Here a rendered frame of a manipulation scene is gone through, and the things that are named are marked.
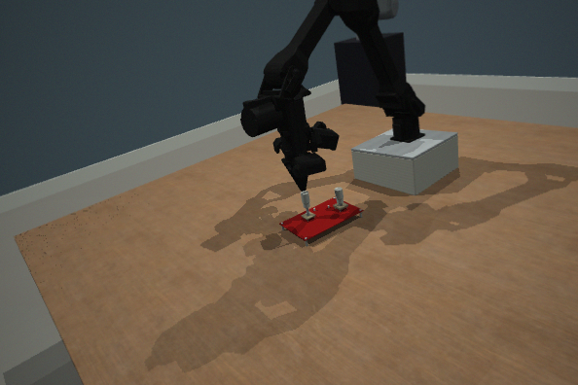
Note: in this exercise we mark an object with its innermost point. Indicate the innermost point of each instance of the red circuit board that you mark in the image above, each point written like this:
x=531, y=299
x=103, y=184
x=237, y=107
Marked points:
x=320, y=217

